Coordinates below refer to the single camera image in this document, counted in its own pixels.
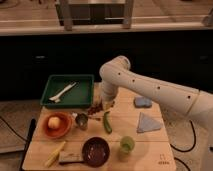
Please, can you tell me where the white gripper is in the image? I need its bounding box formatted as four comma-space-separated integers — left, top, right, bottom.
98, 82, 118, 110

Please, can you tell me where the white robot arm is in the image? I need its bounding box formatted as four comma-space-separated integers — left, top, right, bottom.
99, 56, 213, 171

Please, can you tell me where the green plastic cup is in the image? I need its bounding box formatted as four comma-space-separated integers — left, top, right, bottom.
120, 136, 135, 155

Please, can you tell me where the green cucumber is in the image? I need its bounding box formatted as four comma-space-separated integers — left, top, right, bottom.
103, 111, 112, 134

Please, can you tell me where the green plastic tray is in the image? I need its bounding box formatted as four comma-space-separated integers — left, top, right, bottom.
40, 74, 94, 109

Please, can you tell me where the blue sponge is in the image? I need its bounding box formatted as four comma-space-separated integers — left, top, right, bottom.
134, 97, 152, 108

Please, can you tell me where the blue folded cloth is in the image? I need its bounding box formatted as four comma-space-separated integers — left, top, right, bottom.
137, 113, 163, 133

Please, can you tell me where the dark maroon bowl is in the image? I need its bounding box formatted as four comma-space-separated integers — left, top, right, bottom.
82, 137, 110, 167

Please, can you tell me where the white plastic spatula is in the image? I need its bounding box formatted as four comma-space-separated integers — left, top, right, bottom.
49, 82, 77, 103

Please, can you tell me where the orange bowl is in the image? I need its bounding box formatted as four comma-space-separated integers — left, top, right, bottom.
42, 112, 72, 139

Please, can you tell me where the yellow lemon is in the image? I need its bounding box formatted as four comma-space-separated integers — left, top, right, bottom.
48, 117, 60, 129

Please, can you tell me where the brown scrub brush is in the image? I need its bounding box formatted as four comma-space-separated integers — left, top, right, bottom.
59, 152, 83, 165

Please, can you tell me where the metal frame stand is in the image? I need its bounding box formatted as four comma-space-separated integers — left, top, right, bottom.
55, 0, 134, 31

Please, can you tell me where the black cable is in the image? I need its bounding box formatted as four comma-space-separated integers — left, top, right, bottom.
169, 120, 197, 171

